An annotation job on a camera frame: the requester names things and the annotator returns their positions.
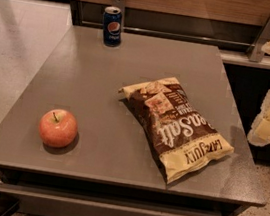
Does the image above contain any left metal bracket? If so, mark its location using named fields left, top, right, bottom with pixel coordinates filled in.
left=110, top=0, right=126, bottom=27

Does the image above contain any blue pepsi can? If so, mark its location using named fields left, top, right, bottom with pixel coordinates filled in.
left=103, top=6, right=122, bottom=47

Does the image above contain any red apple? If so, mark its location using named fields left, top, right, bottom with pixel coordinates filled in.
left=38, top=109, right=78, bottom=148

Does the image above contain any right metal bracket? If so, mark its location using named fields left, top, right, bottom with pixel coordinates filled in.
left=246, top=15, right=270, bottom=63

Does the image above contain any brown sea salt chip bag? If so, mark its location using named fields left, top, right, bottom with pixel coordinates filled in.
left=120, top=77, right=234, bottom=183

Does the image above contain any metal bracket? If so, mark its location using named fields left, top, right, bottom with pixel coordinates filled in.
left=246, top=15, right=270, bottom=63
left=110, top=0, right=126, bottom=27

